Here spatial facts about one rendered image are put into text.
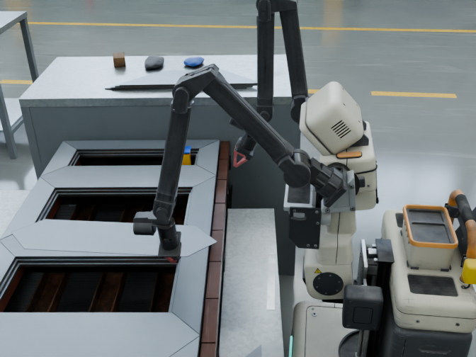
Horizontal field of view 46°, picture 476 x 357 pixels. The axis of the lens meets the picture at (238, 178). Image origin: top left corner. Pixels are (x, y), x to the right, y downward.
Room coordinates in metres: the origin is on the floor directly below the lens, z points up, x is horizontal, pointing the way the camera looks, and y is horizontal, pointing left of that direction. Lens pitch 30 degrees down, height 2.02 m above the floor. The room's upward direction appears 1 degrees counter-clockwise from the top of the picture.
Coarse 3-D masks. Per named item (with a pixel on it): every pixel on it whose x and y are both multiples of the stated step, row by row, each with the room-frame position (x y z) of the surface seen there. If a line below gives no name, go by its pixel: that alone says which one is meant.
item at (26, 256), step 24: (72, 192) 1.94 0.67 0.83; (96, 192) 1.93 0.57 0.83; (120, 192) 1.93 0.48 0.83; (144, 192) 1.93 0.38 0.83; (0, 240) 1.59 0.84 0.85; (24, 264) 1.49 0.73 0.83; (48, 264) 1.48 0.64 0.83; (72, 264) 1.48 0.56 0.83; (96, 264) 1.48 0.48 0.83; (120, 264) 1.48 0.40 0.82; (144, 264) 1.48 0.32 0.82; (168, 264) 1.47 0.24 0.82; (0, 288) 1.35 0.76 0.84
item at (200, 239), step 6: (198, 228) 1.64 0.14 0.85; (198, 234) 1.60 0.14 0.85; (204, 234) 1.60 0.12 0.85; (192, 240) 1.57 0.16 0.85; (198, 240) 1.57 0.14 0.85; (204, 240) 1.57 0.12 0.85; (192, 246) 1.53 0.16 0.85; (198, 246) 1.53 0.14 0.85; (204, 246) 1.53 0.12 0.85; (192, 252) 1.50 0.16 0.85
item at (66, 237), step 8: (64, 224) 1.68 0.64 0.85; (72, 224) 1.68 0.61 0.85; (80, 224) 1.68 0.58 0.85; (64, 232) 1.63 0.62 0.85; (72, 232) 1.63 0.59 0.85; (80, 232) 1.63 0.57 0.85; (56, 240) 1.59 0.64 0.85; (64, 240) 1.59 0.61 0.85; (72, 240) 1.58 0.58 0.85; (56, 248) 1.54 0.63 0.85; (64, 248) 1.54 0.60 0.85
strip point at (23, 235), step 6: (36, 222) 1.70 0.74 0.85; (42, 222) 1.70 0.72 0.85; (24, 228) 1.66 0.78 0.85; (30, 228) 1.66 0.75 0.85; (36, 228) 1.66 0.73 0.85; (18, 234) 1.62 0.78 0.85; (24, 234) 1.62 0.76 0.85; (30, 234) 1.62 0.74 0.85; (18, 240) 1.59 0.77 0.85; (24, 240) 1.59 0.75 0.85; (24, 246) 1.55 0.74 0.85
